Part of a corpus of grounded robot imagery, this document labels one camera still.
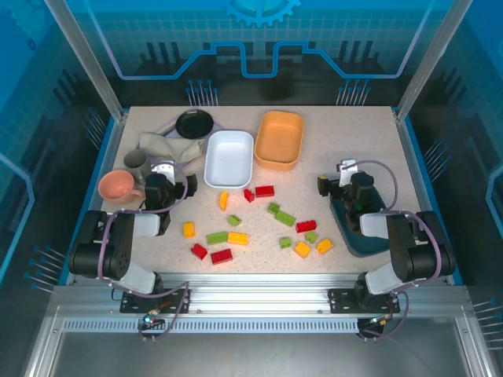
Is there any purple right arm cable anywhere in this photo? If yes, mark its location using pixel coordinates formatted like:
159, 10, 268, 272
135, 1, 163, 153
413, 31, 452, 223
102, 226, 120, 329
341, 159, 443, 342

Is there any lilac plastic tray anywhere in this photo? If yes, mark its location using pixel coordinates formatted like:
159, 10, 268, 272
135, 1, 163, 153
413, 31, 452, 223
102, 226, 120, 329
152, 119, 227, 166

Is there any pink mug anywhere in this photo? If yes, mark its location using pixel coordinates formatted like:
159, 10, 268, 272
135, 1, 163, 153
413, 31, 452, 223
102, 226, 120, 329
97, 169, 145, 204

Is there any slotted grey cable duct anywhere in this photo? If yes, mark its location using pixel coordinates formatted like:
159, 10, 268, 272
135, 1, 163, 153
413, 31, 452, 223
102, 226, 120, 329
61, 318, 361, 335

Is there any grey mug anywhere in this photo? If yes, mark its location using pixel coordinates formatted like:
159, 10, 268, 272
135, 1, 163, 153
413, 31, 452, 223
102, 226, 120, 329
123, 150, 154, 185

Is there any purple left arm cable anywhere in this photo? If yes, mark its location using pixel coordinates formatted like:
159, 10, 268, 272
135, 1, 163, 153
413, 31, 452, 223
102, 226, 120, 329
96, 160, 193, 342

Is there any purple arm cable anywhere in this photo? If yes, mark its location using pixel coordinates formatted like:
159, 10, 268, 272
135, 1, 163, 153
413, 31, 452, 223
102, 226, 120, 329
341, 159, 443, 342
96, 160, 193, 342

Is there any long green lego brick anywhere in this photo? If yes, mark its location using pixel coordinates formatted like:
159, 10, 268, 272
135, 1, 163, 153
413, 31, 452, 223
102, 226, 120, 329
274, 210, 297, 227

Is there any black round pan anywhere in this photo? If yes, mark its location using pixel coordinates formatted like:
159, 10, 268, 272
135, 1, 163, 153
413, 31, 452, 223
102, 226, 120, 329
174, 109, 215, 141

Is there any dark teal rectangular container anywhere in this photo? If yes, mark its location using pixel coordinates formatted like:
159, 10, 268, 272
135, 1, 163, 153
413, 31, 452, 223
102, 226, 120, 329
329, 196, 394, 258

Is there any aluminium mounting rail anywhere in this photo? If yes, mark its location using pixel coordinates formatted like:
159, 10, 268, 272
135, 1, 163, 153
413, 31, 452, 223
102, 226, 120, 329
50, 273, 472, 320

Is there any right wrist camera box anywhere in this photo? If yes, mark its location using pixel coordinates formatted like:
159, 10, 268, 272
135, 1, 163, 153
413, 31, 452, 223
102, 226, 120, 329
338, 159, 359, 188

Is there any orange rectangular plastic container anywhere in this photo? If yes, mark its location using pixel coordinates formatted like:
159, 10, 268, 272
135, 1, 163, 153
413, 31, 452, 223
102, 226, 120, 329
253, 110, 306, 172

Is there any white rectangular plastic container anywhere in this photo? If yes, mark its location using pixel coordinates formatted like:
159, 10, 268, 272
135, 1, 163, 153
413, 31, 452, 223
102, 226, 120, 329
204, 130, 255, 190

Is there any beige cloth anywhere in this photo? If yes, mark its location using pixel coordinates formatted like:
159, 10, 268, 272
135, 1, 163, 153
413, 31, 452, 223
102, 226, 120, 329
138, 132, 205, 164

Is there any small circuit board with LED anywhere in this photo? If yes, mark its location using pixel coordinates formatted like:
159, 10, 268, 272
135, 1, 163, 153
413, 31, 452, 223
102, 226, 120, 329
137, 312, 166, 331
359, 313, 394, 331

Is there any aluminium frame post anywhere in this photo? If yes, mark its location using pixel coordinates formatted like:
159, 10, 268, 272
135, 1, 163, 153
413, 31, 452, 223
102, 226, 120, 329
43, 0, 129, 121
395, 0, 475, 122

